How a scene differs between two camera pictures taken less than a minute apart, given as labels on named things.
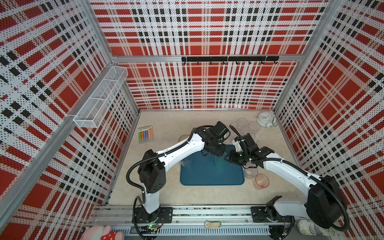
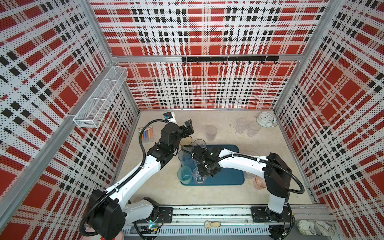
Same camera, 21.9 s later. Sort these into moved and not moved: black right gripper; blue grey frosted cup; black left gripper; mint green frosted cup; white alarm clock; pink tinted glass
Moved: black left gripper; black right gripper; mint green frosted cup
Not moved: blue grey frosted cup; white alarm clock; pink tinted glass
